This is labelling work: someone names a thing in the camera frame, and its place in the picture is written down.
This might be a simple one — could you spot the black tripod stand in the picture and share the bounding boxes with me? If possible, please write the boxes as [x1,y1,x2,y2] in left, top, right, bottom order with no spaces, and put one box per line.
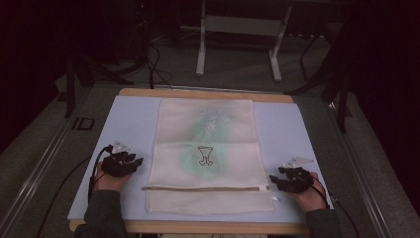
[63,54,135,119]

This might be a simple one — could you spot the metal floor rail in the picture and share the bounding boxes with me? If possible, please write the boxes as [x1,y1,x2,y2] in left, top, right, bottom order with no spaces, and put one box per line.
[0,110,78,238]
[326,101,394,238]

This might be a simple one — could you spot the cream printed cloth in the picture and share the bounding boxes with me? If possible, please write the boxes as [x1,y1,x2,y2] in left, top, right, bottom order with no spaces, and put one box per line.
[144,97,276,216]

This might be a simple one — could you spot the black metal stand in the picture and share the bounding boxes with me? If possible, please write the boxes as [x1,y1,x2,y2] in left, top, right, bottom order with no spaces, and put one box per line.
[284,31,354,134]

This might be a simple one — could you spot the black floor cables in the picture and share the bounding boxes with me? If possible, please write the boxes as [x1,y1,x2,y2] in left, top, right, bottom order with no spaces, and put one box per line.
[144,42,175,91]

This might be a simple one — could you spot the white metal stand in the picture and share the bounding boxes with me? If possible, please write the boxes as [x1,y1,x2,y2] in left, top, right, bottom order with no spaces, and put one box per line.
[179,0,294,83]

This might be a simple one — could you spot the white zipper pull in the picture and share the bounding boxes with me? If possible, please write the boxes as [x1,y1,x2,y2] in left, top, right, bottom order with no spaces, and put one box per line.
[258,184,281,203]

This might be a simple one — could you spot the green garment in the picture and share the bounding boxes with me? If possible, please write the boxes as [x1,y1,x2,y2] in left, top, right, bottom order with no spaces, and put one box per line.
[178,108,233,179]

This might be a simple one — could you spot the light blue mat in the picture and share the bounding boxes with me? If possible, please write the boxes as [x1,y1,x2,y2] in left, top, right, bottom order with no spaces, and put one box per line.
[66,94,335,226]

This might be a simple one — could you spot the person's left hand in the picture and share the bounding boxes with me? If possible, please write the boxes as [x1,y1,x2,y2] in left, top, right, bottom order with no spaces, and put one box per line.
[92,170,132,193]

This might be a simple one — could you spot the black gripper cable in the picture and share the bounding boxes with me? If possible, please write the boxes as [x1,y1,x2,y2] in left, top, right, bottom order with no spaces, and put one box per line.
[296,173,362,238]
[35,144,115,238]

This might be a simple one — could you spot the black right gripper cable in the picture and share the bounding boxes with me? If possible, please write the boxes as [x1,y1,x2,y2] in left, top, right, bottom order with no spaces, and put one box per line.
[296,173,362,238]

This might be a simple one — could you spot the wooden table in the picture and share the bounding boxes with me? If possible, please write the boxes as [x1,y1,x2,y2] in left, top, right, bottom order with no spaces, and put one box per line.
[68,87,335,237]

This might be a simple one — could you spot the person's right hand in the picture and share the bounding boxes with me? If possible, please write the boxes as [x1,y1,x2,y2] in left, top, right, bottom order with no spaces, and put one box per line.
[286,172,328,213]

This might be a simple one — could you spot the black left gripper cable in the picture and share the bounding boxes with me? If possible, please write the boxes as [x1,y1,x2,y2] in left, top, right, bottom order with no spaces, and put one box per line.
[35,144,115,238]

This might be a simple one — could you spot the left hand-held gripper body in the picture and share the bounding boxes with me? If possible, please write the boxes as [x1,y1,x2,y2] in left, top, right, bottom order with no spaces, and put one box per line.
[100,141,137,179]

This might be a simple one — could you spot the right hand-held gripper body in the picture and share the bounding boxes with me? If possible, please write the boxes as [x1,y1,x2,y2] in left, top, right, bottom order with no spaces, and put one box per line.
[277,156,317,194]

